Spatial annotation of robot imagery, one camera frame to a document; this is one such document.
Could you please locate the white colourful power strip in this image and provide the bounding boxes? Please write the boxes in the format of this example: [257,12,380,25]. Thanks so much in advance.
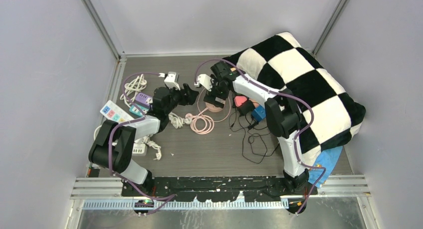
[100,100,134,123]

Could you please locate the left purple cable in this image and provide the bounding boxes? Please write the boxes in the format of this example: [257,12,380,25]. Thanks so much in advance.
[107,72,176,216]

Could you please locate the checkered black white pillow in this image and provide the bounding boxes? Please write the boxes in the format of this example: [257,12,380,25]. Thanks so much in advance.
[226,32,366,165]

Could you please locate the pink plug adapter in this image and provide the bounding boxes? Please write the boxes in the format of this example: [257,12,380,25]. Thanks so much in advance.
[233,95,248,107]

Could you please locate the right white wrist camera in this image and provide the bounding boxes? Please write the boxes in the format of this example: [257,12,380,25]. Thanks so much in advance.
[194,74,213,91]

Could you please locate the teal usb power strip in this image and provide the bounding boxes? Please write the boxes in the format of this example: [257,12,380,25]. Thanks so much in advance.
[129,105,145,117]

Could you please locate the white thick coiled cable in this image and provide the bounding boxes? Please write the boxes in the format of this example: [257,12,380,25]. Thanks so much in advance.
[120,73,148,108]

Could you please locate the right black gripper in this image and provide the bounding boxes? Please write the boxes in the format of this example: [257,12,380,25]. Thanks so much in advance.
[204,74,229,108]

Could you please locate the black thin cable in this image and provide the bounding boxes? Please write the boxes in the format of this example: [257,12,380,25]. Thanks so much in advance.
[229,103,281,164]

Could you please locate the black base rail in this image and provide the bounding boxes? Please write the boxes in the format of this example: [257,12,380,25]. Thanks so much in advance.
[140,176,317,203]

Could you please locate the purple power strip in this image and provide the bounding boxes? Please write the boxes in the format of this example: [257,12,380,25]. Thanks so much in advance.
[135,92,153,109]

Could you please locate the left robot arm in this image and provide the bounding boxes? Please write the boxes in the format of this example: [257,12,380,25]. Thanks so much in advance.
[88,83,199,196]

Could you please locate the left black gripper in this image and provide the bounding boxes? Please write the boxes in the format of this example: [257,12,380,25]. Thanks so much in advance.
[164,83,197,115]

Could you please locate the blue cube socket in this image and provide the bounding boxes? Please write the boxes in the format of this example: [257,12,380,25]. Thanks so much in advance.
[251,105,266,122]

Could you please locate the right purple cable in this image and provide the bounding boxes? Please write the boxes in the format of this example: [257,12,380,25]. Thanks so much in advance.
[195,59,327,215]

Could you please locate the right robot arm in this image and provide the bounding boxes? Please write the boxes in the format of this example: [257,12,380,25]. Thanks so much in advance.
[195,59,308,194]

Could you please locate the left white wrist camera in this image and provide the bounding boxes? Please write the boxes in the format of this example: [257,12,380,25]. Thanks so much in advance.
[164,72,181,90]

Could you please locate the purple cable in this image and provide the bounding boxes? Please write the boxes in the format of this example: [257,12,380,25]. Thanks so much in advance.
[195,59,327,215]
[107,72,176,216]

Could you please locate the pink coiled cable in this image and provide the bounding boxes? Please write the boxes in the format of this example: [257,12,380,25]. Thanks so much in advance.
[184,108,215,136]

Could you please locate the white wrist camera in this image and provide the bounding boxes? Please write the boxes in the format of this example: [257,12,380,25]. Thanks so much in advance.
[164,72,181,90]
[194,74,213,91]

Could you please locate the pink round socket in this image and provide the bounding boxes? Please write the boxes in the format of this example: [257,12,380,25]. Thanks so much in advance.
[205,102,223,113]

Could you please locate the orange small plug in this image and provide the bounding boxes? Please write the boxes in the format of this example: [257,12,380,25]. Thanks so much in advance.
[250,99,260,108]

